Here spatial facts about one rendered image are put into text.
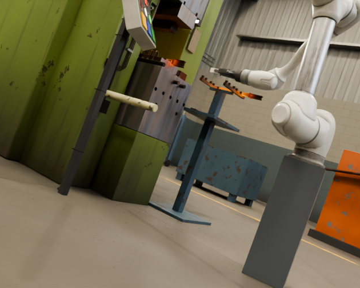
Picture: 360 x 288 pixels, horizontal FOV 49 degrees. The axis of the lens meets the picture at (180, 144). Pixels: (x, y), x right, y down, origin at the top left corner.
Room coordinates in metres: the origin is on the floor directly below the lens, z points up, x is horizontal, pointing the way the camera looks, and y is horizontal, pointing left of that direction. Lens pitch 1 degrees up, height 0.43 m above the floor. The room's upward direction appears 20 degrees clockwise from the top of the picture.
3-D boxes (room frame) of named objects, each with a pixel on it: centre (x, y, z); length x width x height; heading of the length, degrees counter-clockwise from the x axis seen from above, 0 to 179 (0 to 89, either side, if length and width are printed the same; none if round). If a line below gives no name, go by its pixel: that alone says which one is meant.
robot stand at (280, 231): (1.96, -0.62, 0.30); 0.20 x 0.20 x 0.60; 69
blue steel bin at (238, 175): (6.72, -0.81, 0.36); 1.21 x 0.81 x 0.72; 55
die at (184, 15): (2.79, 0.42, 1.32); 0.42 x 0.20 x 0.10; 55
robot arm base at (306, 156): (1.98, -0.63, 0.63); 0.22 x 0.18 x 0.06; 159
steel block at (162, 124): (2.84, 0.40, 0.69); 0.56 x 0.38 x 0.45; 55
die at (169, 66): (2.79, 0.42, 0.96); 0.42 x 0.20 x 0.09; 55
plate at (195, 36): (3.00, 0.18, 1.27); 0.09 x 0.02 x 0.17; 145
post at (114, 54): (2.17, 0.51, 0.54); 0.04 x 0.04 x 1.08; 55
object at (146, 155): (2.84, 0.40, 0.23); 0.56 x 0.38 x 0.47; 55
